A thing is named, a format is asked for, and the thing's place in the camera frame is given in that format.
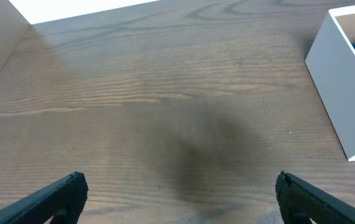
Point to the white cardboard box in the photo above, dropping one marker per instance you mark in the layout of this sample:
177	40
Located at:
331	64

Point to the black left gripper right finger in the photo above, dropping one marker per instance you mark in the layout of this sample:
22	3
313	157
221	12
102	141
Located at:
301	202

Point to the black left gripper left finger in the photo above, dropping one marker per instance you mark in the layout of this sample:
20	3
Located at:
60	202

